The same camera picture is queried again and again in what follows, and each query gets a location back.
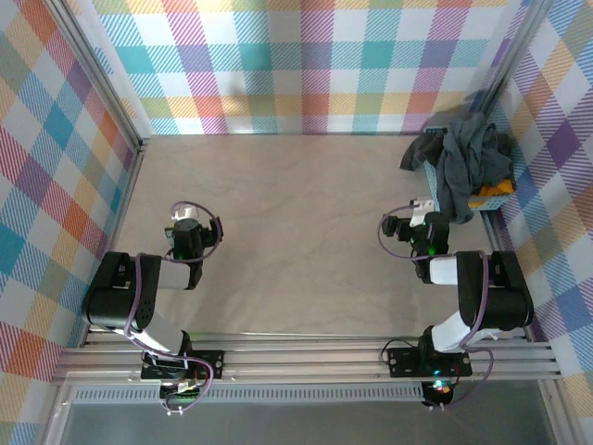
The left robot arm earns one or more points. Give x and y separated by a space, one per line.
116 296

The grey metal panel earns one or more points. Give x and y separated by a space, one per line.
301 424

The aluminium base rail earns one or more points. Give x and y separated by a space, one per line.
301 359

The aluminium frame post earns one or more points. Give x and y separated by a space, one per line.
512 55
98 69

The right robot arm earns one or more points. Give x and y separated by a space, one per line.
500 301

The orange t-shirt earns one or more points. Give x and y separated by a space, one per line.
491 189

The blue plastic basket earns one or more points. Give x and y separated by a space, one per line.
431 181

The black t-shirt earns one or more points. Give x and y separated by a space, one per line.
419 150

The grey t-shirt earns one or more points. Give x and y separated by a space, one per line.
458 167

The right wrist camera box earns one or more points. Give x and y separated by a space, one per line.
422 208

